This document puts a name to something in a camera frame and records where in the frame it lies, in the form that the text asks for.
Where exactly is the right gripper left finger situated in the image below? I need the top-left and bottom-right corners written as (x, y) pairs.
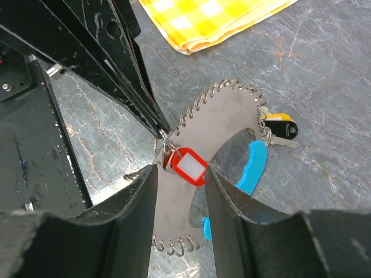
top-left (77, 166), bottom-right (158, 277)

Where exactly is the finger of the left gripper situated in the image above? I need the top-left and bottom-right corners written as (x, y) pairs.
top-left (0, 0), bottom-right (163, 138)
top-left (49, 1), bottom-right (171, 133)

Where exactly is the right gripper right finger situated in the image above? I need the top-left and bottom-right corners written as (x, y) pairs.
top-left (205, 166), bottom-right (288, 277)

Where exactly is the red key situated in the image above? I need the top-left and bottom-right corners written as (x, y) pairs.
top-left (160, 130), bottom-right (208, 187)

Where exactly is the black key tag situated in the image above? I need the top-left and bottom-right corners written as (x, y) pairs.
top-left (264, 120), bottom-right (299, 140)

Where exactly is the yellow key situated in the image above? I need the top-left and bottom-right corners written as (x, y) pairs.
top-left (258, 106), bottom-right (293, 121)

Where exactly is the blue keyring with metal rings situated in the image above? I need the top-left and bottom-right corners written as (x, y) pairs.
top-left (152, 79), bottom-right (265, 257)

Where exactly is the orange checkered cloth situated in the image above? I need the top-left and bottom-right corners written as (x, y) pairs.
top-left (140, 0), bottom-right (295, 55)

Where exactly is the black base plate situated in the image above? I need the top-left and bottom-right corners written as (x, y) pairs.
top-left (1, 45), bottom-right (92, 217)

